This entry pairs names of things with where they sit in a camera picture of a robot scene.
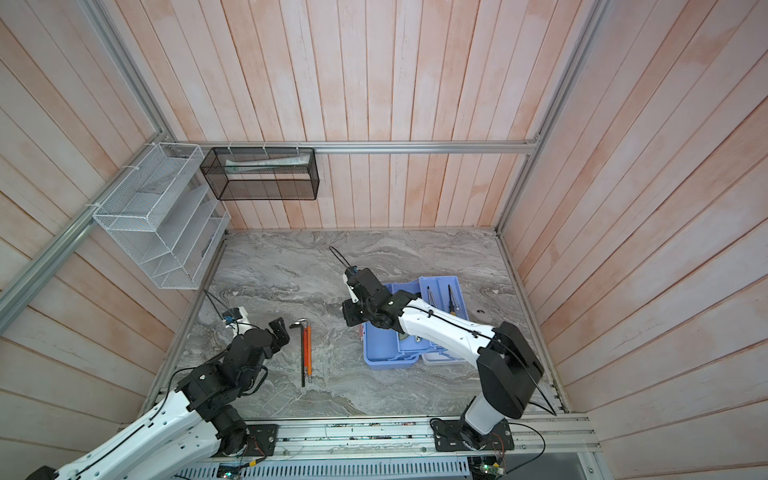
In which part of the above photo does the aluminium frame rail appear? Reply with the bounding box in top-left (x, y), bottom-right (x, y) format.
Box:
top-left (1, 1), bottom-right (615, 332)

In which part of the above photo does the blue tool box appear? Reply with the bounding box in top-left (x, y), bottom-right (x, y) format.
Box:
top-left (361, 276), bottom-right (469, 370)

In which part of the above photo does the black wire mesh basket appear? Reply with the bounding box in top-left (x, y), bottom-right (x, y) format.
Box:
top-left (201, 146), bottom-right (320, 201)

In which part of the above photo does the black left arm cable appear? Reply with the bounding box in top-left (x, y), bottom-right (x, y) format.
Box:
top-left (202, 289), bottom-right (232, 325)

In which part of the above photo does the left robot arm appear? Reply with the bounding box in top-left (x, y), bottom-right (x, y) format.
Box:
top-left (28, 318), bottom-right (290, 479)

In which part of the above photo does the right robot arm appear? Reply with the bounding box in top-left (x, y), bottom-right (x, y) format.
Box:
top-left (342, 290), bottom-right (544, 436)

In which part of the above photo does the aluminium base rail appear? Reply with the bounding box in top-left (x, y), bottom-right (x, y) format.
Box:
top-left (113, 413), bottom-right (601, 480)

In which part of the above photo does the black handle screwdriver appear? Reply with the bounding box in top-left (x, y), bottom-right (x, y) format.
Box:
top-left (427, 286), bottom-right (437, 307)

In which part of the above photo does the red screwdriver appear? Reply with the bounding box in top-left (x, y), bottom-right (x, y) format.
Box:
top-left (302, 323), bottom-right (312, 375)

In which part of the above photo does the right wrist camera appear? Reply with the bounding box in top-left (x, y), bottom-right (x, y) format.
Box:
top-left (344, 266), bottom-right (391, 303)

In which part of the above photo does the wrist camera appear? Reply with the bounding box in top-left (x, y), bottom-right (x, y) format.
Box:
top-left (221, 307), bottom-right (249, 326)
top-left (344, 266), bottom-right (391, 303)

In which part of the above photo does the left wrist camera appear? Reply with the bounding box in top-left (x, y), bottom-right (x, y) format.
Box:
top-left (221, 307), bottom-right (249, 326)

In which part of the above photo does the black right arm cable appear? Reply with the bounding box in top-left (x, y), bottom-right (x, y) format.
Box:
top-left (328, 245), bottom-right (355, 274)

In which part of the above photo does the black hex key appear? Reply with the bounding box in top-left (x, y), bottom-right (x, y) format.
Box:
top-left (290, 318), bottom-right (308, 388)

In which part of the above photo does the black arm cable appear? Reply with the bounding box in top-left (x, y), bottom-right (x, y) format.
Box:
top-left (328, 245), bottom-right (355, 274)
top-left (202, 289), bottom-right (232, 325)

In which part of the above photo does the orange screwdriver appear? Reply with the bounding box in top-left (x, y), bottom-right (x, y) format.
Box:
top-left (303, 324), bottom-right (313, 379)

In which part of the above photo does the white wire mesh shelf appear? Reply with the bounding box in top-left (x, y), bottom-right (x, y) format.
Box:
top-left (94, 143), bottom-right (230, 290)

